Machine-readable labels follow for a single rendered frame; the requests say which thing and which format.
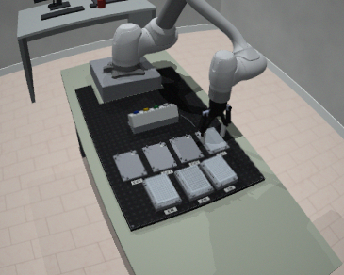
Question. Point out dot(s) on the white button panel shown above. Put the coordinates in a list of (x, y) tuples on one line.
[(157, 117)]

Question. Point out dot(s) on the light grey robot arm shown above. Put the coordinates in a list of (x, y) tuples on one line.
[(226, 68)]

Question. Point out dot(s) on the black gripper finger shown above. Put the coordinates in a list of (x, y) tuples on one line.
[(225, 121), (204, 122)]

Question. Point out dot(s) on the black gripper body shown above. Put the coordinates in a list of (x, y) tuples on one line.
[(216, 106)]

